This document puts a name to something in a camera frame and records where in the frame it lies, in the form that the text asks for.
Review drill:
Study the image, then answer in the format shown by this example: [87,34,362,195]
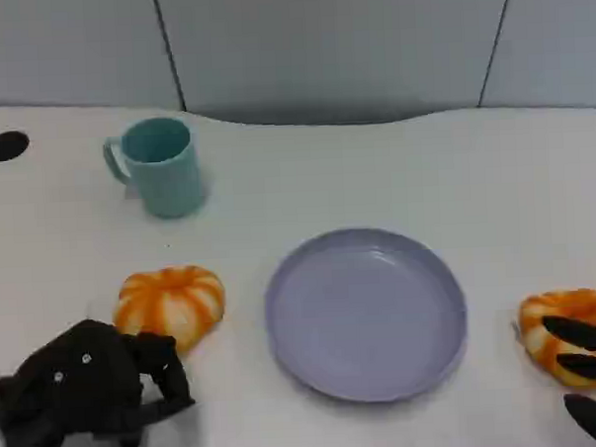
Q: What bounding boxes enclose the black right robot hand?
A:
[542,313,596,447]

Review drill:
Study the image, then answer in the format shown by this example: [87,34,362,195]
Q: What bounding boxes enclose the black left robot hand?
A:
[0,314,199,447]

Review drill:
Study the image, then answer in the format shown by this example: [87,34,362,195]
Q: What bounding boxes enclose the orange and white bread roll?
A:
[110,263,228,356]
[517,288,596,391]

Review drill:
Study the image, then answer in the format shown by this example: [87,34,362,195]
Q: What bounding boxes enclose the pale green mug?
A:
[101,115,208,222]

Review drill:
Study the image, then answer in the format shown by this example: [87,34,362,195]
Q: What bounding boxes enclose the lilac plate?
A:
[261,223,471,407]

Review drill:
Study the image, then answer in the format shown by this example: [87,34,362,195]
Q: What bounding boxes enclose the black table cable hole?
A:
[0,130,31,162]

